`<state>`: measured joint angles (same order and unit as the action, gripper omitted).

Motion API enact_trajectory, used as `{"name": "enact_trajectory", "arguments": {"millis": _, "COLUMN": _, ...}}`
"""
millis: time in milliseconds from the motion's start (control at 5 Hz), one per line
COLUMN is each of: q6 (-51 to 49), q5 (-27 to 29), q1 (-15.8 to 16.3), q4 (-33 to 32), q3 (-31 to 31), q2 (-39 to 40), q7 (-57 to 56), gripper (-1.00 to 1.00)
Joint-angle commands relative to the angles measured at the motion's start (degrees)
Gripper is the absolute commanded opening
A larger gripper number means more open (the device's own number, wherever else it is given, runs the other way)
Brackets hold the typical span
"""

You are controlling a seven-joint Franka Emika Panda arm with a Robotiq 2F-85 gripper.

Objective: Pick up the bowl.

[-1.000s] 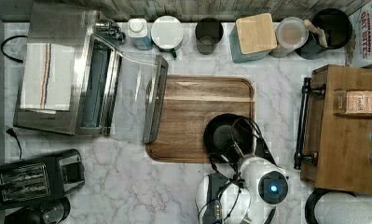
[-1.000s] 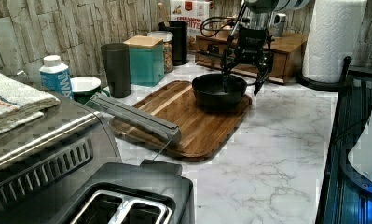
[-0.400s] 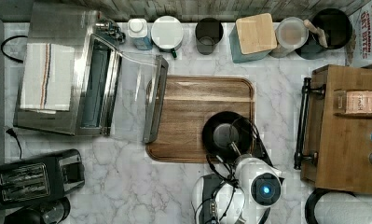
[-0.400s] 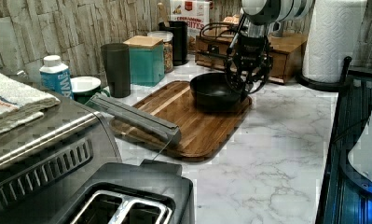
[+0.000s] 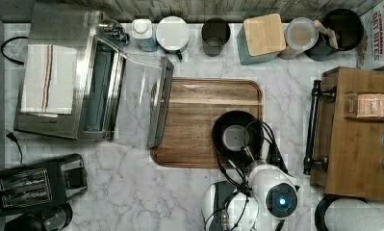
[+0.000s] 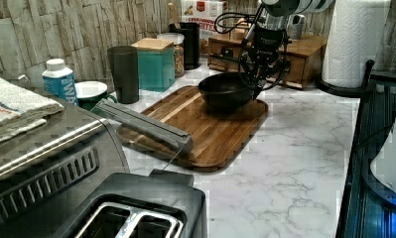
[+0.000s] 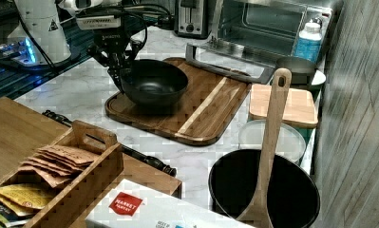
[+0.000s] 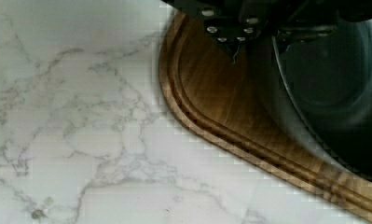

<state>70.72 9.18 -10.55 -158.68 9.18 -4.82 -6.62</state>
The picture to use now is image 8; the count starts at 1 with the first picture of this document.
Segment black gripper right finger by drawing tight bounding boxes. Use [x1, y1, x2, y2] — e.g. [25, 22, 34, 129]
[269, 0, 372, 52]

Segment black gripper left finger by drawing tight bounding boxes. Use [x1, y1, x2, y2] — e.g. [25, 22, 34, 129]
[162, 0, 265, 63]

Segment black bowl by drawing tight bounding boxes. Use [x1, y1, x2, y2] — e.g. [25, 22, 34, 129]
[277, 20, 372, 182]

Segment dark wooden cutting board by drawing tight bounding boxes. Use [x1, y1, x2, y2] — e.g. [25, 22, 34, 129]
[159, 13, 372, 222]

